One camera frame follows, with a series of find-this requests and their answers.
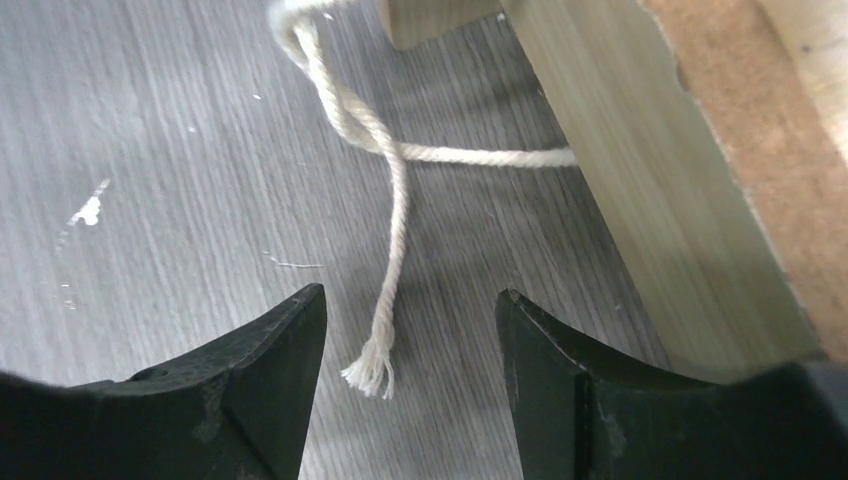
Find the wooden pet bed frame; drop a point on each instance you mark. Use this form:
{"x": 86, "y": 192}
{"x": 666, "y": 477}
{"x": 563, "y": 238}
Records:
{"x": 713, "y": 137}

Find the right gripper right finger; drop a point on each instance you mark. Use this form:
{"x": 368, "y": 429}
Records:
{"x": 584, "y": 410}

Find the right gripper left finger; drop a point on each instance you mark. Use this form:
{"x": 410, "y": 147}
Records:
{"x": 237, "y": 407}

